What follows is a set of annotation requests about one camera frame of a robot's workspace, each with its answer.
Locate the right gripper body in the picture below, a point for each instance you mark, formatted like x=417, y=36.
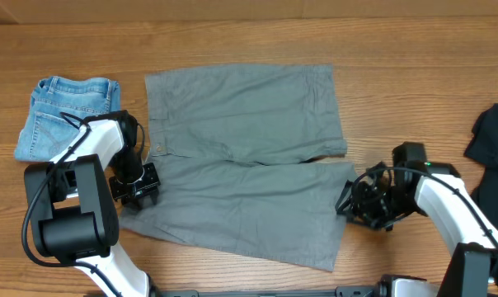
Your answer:
x=380, y=209

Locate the grey shorts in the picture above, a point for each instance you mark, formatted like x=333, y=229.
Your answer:
x=251, y=160

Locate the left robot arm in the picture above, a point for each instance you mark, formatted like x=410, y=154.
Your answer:
x=71, y=220

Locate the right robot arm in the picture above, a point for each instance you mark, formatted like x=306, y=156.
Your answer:
x=438, y=192

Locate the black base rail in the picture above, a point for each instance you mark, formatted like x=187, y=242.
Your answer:
x=265, y=293

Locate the black garment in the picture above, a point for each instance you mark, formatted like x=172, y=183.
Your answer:
x=483, y=149

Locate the folded blue denim jeans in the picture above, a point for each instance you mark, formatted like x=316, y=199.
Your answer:
x=46, y=133

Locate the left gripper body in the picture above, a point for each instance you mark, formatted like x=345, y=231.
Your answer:
x=147, y=183

